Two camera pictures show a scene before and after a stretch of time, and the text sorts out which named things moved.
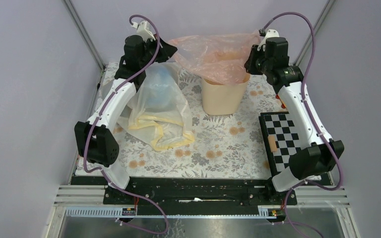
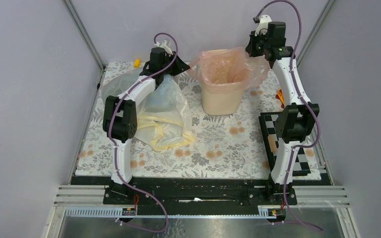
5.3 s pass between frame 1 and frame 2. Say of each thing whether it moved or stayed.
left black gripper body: moved
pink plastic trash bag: moved
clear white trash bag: stayed
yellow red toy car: stayed
